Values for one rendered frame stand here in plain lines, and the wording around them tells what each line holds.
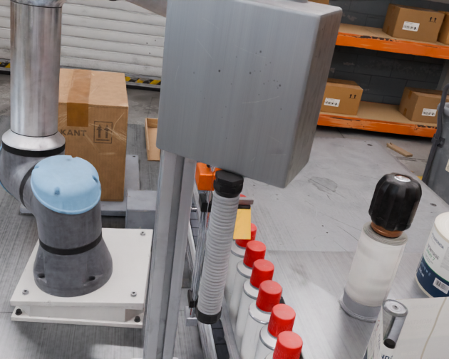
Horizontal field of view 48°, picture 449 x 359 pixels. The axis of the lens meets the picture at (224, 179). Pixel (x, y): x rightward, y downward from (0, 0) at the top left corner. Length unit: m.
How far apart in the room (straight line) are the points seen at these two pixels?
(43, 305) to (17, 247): 0.26
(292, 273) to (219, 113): 0.64
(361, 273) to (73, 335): 0.56
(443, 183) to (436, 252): 2.13
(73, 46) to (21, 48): 4.29
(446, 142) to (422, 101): 1.85
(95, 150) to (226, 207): 0.77
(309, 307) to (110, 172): 0.61
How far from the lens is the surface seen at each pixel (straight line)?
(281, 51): 0.52
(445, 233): 1.17
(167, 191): 0.68
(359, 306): 1.06
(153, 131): 1.91
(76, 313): 1.02
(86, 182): 0.92
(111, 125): 1.29
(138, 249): 1.11
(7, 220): 1.35
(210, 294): 0.65
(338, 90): 4.73
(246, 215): 0.86
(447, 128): 3.25
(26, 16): 0.95
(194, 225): 1.24
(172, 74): 0.58
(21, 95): 0.99
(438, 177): 3.31
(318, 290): 1.11
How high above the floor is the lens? 1.53
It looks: 26 degrees down
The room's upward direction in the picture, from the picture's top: 9 degrees clockwise
